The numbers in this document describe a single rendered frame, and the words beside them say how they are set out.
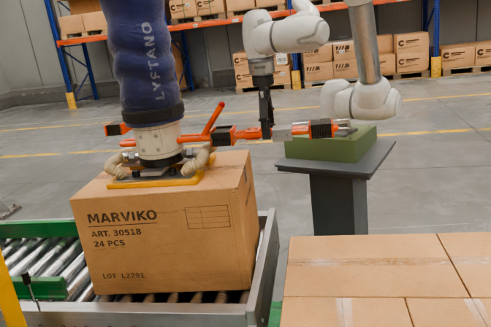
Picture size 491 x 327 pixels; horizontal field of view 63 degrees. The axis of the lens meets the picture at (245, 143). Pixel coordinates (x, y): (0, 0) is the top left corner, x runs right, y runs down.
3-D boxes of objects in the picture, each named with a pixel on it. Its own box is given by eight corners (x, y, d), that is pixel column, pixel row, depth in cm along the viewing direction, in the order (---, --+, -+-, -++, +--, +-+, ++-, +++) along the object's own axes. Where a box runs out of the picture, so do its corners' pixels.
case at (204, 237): (94, 295, 151) (68, 198, 139) (134, 239, 189) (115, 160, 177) (252, 290, 142) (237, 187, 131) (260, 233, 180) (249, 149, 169)
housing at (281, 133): (272, 142, 140) (271, 130, 138) (274, 136, 146) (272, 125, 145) (292, 141, 138) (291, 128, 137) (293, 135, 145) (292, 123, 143)
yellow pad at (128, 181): (106, 190, 143) (103, 177, 142) (119, 179, 153) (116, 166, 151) (196, 185, 137) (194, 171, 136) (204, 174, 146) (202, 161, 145)
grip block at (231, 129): (210, 148, 142) (207, 132, 141) (216, 140, 152) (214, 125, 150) (233, 147, 141) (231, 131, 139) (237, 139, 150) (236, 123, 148)
